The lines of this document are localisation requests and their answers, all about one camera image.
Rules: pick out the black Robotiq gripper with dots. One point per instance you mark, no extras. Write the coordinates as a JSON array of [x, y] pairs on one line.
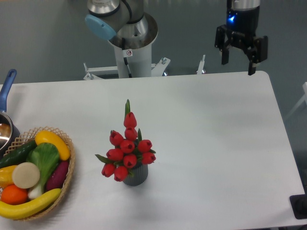
[[240, 29]]

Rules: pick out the dark grey ribbed vase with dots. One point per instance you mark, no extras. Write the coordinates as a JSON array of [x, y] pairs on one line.
[[139, 175]]

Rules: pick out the red tulip bouquet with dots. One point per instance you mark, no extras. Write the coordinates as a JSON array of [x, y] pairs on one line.
[[129, 149]]

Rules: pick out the green bok choy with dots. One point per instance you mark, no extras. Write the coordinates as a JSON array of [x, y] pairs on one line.
[[46, 157]]

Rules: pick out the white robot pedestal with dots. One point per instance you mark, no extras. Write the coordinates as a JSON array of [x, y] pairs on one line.
[[130, 63]]

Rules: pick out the orange fruit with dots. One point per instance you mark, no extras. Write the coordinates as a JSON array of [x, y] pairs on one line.
[[14, 195]]

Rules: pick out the yellow bell pepper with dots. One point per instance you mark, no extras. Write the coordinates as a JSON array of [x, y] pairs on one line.
[[6, 176]]

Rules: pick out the black device table corner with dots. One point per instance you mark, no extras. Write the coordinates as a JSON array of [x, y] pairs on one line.
[[299, 206]]

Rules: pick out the green cucumber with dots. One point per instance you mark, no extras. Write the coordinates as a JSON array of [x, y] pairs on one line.
[[18, 155]]

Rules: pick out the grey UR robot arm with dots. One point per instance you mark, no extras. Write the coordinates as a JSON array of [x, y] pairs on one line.
[[131, 32]]

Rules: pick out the white frame right edge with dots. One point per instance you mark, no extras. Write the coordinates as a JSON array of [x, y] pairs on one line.
[[300, 105]]

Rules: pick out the beige round disc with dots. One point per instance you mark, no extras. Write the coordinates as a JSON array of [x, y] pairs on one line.
[[25, 175]]

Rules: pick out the blue handled saucepan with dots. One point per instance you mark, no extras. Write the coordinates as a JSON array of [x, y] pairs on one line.
[[8, 131]]

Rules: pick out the yellow banana front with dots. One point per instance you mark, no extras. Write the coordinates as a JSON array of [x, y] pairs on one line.
[[30, 208]]

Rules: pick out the woven wicker basket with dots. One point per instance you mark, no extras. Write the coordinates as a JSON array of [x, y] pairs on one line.
[[30, 135]]

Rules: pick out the purple sweet potato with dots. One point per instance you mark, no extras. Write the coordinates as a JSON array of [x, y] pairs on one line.
[[58, 177]]

